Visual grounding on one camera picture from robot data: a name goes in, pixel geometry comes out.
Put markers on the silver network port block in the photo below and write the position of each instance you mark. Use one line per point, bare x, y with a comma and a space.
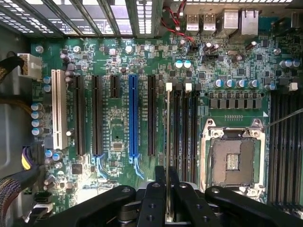
249, 22

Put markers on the silver CPU socket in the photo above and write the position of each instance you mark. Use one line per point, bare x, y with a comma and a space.
233, 153

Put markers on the silver SATA connector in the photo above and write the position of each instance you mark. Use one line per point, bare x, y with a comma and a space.
42, 209

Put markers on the white-latched RAM slot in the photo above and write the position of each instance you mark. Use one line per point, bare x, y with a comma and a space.
168, 86
186, 123

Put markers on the short black expansion slot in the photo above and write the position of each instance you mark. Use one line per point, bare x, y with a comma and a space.
114, 86

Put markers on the white PCI expansion slot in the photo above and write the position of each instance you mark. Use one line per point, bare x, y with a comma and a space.
59, 108

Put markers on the silver rear port block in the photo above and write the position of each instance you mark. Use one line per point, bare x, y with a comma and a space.
230, 22

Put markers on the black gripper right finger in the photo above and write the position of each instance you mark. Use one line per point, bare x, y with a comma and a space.
187, 203

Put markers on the black RAM slot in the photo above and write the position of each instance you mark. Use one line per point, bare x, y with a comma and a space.
282, 146
299, 146
274, 146
291, 146

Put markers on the silver USB port block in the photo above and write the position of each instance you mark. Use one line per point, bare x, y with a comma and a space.
209, 22
192, 22

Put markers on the black-latched RAM slot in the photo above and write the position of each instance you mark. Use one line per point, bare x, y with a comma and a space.
177, 123
195, 123

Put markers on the grey metal PC case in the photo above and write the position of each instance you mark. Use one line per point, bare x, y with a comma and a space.
14, 132

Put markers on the silver socket locking lever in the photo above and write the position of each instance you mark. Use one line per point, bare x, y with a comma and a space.
284, 119

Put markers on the white power connector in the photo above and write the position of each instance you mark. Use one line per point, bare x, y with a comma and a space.
32, 67

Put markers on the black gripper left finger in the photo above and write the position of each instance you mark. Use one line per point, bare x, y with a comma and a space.
151, 203

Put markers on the long black expansion slot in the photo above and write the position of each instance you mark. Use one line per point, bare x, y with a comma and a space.
151, 113
79, 113
97, 113

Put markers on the blue expansion slot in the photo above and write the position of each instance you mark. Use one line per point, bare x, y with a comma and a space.
133, 113

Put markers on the green PC motherboard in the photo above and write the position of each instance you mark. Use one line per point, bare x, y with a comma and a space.
118, 59

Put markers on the black SATA connector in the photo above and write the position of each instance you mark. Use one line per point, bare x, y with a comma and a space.
42, 197

